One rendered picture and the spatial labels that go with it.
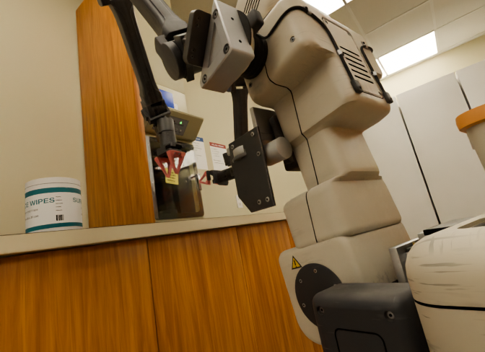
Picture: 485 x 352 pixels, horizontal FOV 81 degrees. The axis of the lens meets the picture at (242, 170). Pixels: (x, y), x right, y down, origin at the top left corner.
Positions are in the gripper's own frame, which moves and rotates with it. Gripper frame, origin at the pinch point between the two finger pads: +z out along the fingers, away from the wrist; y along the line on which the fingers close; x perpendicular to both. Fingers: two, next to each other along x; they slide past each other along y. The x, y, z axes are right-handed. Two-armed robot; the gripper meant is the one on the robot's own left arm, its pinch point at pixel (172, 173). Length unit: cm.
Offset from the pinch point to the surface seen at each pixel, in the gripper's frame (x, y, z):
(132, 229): 14.2, 3.9, 17.1
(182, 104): -43, 33, -55
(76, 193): 26.7, 9.4, 5.1
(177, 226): -2.4, 3.8, 17.5
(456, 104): -325, -101, -74
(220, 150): -122, 76, -54
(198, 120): -42, 23, -40
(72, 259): 29.4, 6.9, 22.7
